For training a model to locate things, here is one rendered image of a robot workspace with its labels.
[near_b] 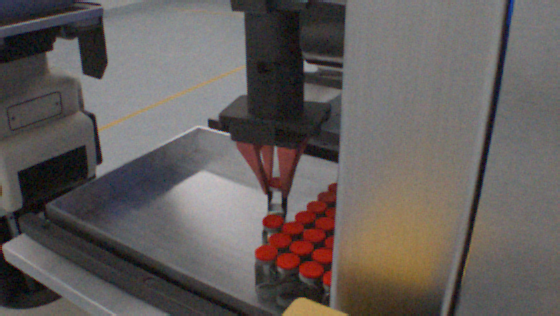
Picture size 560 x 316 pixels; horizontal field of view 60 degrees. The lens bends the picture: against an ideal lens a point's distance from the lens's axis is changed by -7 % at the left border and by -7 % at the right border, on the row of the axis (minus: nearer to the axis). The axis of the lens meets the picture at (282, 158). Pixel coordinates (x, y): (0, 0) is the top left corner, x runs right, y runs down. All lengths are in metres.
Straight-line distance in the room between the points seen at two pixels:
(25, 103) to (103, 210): 0.52
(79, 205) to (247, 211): 0.20
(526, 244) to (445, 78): 0.08
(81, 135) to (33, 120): 0.11
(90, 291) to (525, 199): 0.40
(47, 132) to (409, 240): 0.95
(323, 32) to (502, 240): 0.28
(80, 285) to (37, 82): 0.67
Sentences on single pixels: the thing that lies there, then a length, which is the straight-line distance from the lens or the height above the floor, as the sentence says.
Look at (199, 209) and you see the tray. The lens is 0.61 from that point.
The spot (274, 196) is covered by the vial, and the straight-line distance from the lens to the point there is 0.56.
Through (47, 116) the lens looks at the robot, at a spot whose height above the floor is 0.82.
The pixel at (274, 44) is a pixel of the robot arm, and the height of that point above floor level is 1.09.
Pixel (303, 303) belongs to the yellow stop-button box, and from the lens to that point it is 0.25.
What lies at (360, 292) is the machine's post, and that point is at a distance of 0.27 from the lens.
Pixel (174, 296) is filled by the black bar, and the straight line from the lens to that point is 0.46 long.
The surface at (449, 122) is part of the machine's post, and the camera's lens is 0.21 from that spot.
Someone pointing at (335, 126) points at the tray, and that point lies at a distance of 0.82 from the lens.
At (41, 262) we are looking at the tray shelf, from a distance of 0.57.
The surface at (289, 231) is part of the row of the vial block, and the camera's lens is 0.48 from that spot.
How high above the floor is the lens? 1.20
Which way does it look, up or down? 26 degrees down
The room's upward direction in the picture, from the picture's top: straight up
